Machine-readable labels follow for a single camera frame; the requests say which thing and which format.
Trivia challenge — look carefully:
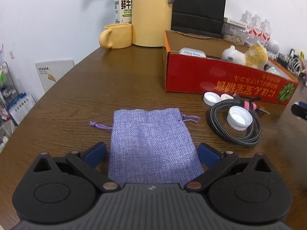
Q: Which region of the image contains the black braided cable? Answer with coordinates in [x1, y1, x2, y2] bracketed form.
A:
[207, 95, 271, 148]

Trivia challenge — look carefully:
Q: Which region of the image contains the large white bottle cap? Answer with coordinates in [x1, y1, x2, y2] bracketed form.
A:
[227, 106, 253, 131]

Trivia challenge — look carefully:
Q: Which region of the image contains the purple drawstring pouch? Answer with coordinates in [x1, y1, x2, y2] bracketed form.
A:
[89, 108, 204, 186]

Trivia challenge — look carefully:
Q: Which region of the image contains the small white round cap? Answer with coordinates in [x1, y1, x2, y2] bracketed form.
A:
[221, 94, 234, 101]

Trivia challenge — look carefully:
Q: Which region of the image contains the iridescent plastic wrapped item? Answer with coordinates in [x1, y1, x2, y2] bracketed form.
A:
[265, 67, 281, 76]

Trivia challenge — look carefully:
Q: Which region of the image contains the white yellow plush alpaca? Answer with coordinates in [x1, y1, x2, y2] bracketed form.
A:
[222, 43, 268, 69]

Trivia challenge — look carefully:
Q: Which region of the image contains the white round robot toy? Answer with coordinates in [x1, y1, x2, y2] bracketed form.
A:
[266, 39, 280, 59]

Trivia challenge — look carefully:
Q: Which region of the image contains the right water bottle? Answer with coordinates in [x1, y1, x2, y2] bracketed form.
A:
[260, 19, 271, 46]

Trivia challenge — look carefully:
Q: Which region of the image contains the water bottle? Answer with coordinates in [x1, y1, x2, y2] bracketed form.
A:
[260, 19, 271, 46]
[246, 14, 262, 45]
[240, 10, 252, 26]

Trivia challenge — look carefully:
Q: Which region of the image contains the middle water bottle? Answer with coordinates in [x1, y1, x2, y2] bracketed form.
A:
[246, 14, 262, 45]

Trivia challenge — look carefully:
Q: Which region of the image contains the red cardboard box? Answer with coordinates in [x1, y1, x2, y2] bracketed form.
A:
[163, 31, 298, 105]

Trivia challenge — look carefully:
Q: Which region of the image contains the clear food container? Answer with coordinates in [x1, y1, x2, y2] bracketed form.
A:
[222, 17, 248, 45]

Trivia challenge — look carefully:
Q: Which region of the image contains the left water bottle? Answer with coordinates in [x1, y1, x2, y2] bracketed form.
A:
[240, 10, 252, 26]

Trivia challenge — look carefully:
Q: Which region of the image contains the white small case in box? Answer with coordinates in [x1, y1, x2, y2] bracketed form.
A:
[178, 47, 207, 58]

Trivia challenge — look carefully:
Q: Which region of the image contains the yellow ceramic mug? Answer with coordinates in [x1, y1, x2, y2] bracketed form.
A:
[99, 23, 132, 49]

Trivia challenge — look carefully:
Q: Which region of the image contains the black paper bag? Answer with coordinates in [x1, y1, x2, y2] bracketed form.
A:
[171, 0, 226, 38]

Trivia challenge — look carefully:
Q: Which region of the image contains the white milk carton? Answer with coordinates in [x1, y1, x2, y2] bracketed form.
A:
[114, 0, 132, 24]

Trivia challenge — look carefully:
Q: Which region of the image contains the yellow thermos jug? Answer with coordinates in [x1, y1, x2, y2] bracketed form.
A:
[132, 0, 175, 47]

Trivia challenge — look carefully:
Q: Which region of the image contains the tangled cables pile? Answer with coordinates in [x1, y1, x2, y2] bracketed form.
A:
[275, 49, 305, 77]

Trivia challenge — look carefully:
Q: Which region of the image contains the white panel against wall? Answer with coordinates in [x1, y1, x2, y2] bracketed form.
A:
[35, 59, 74, 92]

